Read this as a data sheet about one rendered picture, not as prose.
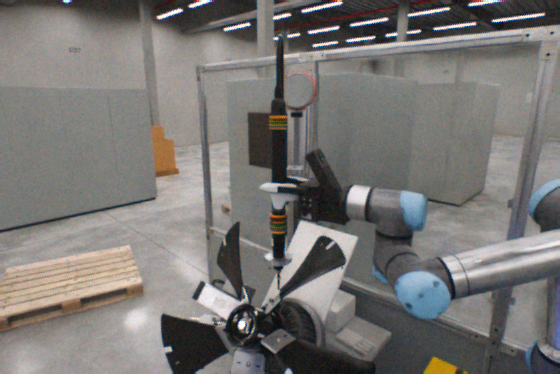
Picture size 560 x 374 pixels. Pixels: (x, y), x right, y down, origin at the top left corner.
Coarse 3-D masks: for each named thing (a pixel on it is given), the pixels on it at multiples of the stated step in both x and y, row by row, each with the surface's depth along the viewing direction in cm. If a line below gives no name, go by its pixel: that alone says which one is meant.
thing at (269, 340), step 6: (276, 330) 97; (282, 330) 98; (270, 336) 95; (276, 336) 95; (282, 336) 96; (288, 336) 96; (264, 342) 92; (270, 342) 92; (276, 342) 93; (282, 342) 93; (288, 342) 93; (270, 348) 90; (276, 348) 90
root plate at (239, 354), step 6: (234, 354) 95; (240, 354) 96; (246, 354) 96; (252, 354) 97; (258, 354) 97; (234, 360) 95; (240, 360) 95; (246, 360) 96; (252, 360) 96; (258, 360) 97; (234, 366) 94; (240, 366) 95; (246, 366) 95; (252, 366) 96; (234, 372) 94; (240, 372) 94; (246, 372) 94; (252, 372) 95; (258, 372) 95
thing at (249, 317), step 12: (240, 312) 98; (252, 312) 95; (264, 312) 99; (276, 312) 104; (228, 324) 97; (252, 324) 94; (264, 324) 95; (276, 324) 102; (228, 336) 95; (240, 336) 94; (252, 336) 91; (264, 336) 94; (252, 348) 94
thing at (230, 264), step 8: (232, 232) 117; (232, 240) 116; (224, 248) 121; (232, 248) 115; (224, 256) 121; (232, 256) 114; (224, 264) 121; (232, 264) 113; (224, 272) 122; (232, 272) 113; (240, 272) 107; (232, 280) 115; (240, 280) 106; (240, 288) 106; (240, 296) 109
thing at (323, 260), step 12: (324, 240) 106; (312, 252) 107; (324, 252) 100; (336, 252) 95; (312, 264) 98; (324, 264) 94; (336, 264) 91; (300, 276) 98; (312, 276) 93; (288, 288) 97
